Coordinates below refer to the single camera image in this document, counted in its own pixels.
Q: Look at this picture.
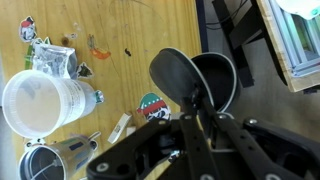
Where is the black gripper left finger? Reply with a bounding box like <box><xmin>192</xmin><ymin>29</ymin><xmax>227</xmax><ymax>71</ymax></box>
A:
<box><xmin>179</xmin><ymin>96</ymin><xmax>223</xmax><ymax>180</ymax></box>

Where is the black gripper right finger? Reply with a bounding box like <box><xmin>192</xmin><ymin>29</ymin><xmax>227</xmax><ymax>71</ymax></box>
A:
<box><xmin>199</xmin><ymin>98</ymin><xmax>300</xmax><ymax>180</ymax></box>

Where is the black zippered pouch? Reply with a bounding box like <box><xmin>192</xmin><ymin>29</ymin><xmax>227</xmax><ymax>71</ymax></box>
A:
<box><xmin>149</xmin><ymin>47</ymin><xmax>238</xmax><ymax>112</ymax></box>

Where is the christmas elf sticker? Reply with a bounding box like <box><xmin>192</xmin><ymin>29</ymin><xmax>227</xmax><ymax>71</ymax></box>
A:
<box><xmin>137</xmin><ymin>92</ymin><xmax>171</xmax><ymax>121</ymax></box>

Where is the small white eraser block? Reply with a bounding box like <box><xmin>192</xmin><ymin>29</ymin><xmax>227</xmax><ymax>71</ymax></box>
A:
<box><xmin>108</xmin><ymin>113</ymin><xmax>132</xmax><ymax>144</ymax></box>

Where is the wooden framed shelf unit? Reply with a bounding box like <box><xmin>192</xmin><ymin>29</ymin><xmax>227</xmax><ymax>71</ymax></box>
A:
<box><xmin>256</xmin><ymin>0</ymin><xmax>320</xmax><ymax>92</ymax></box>

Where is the silver metal tin can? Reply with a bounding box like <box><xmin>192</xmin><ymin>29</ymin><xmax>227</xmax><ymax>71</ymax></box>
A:
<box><xmin>18</xmin><ymin>131</ymin><xmax>101</xmax><ymax>180</ymax></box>

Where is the black furniture leg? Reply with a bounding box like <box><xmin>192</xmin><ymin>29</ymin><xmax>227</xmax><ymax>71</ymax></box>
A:
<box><xmin>212</xmin><ymin>0</ymin><xmax>287</xmax><ymax>88</ymax></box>

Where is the orange carrot sticker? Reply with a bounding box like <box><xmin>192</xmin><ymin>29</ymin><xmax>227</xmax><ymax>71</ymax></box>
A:
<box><xmin>87</xmin><ymin>34</ymin><xmax>111</xmax><ymax>60</ymax></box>

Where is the small christmas tree sticker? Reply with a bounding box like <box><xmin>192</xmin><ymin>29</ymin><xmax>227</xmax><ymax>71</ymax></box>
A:
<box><xmin>76</xmin><ymin>62</ymin><xmax>94</xmax><ymax>78</ymax></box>

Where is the translucent plastic cup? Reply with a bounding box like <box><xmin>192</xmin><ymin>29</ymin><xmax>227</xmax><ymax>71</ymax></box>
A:
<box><xmin>2</xmin><ymin>70</ymin><xmax>104</xmax><ymax>139</ymax></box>

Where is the clear plastic wrapper bag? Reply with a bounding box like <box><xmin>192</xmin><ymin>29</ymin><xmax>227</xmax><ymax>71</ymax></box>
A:
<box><xmin>32</xmin><ymin>44</ymin><xmax>77</xmax><ymax>79</ymax></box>

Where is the green sticker on table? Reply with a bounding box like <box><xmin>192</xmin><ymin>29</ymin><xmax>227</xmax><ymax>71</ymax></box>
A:
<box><xmin>24</xmin><ymin>37</ymin><xmax>51</xmax><ymax>70</ymax></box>

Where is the red hat face sticker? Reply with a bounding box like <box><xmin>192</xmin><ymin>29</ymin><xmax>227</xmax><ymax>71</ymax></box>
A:
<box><xmin>18</xmin><ymin>16</ymin><xmax>37</xmax><ymax>42</ymax></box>

